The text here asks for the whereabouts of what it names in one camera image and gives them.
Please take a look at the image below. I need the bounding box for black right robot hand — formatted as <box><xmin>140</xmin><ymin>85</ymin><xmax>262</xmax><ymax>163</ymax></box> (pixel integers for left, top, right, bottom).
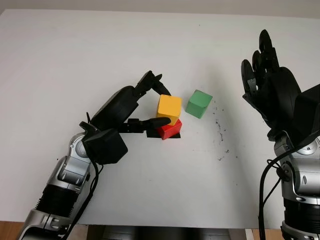
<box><xmin>241</xmin><ymin>29</ymin><xmax>303</xmax><ymax>141</ymax></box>

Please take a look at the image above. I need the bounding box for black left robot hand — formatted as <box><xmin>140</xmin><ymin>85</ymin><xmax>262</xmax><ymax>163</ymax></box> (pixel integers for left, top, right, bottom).
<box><xmin>86</xmin><ymin>70</ymin><xmax>173</xmax><ymax>135</ymax></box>

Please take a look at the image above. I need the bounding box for yellow wooden block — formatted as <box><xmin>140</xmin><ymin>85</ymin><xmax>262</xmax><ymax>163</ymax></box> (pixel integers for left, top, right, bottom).
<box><xmin>156</xmin><ymin>94</ymin><xmax>183</xmax><ymax>126</ymax></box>

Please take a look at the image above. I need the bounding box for red wooden block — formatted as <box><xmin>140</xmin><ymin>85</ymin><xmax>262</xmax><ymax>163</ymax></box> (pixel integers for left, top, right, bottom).
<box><xmin>156</xmin><ymin>118</ymin><xmax>183</xmax><ymax>141</ymax></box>

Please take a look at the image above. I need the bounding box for green wooden block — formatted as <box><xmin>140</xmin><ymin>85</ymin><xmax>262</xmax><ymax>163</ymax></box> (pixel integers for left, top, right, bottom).
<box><xmin>185</xmin><ymin>89</ymin><xmax>213</xmax><ymax>119</ymax></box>

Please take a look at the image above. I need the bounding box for black tape strip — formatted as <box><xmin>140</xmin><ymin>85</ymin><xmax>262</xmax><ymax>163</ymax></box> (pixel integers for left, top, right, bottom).
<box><xmin>146</xmin><ymin>128</ymin><xmax>181</xmax><ymax>140</ymax></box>

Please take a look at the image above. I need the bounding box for dark robot torso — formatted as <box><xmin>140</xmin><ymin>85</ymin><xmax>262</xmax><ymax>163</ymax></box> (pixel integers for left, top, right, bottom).
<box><xmin>87</xmin><ymin>224</ymin><xmax>247</xmax><ymax>240</ymax></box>

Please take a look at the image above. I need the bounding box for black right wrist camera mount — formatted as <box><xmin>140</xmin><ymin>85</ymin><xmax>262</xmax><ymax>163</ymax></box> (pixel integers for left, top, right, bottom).
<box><xmin>291</xmin><ymin>83</ymin><xmax>320</xmax><ymax>148</ymax></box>

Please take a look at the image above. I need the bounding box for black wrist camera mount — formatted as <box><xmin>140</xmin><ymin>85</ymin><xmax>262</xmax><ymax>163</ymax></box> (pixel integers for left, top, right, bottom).
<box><xmin>291</xmin><ymin>83</ymin><xmax>320</xmax><ymax>148</ymax></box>
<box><xmin>82</xmin><ymin>128</ymin><xmax>129</xmax><ymax>166</ymax></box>

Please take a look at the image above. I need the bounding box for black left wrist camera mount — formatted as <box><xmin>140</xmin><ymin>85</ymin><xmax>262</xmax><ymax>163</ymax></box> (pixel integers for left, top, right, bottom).
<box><xmin>82</xmin><ymin>128</ymin><xmax>129</xmax><ymax>166</ymax></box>

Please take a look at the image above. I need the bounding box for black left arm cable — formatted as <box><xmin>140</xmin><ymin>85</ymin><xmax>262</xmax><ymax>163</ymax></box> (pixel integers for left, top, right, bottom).
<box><xmin>67</xmin><ymin>159</ymin><xmax>105</xmax><ymax>240</ymax></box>

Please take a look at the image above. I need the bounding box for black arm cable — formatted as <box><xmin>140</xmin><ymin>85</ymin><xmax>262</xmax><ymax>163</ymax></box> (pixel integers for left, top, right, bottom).
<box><xmin>258</xmin><ymin>147</ymin><xmax>301</xmax><ymax>240</ymax></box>
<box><xmin>67</xmin><ymin>159</ymin><xmax>105</xmax><ymax>240</ymax></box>

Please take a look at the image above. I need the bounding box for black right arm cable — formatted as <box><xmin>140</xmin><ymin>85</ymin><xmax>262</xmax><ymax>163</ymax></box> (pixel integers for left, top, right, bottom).
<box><xmin>258</xmin><ymin>147</ymin><xmax>301</xmax><ymax>240</ymax></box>

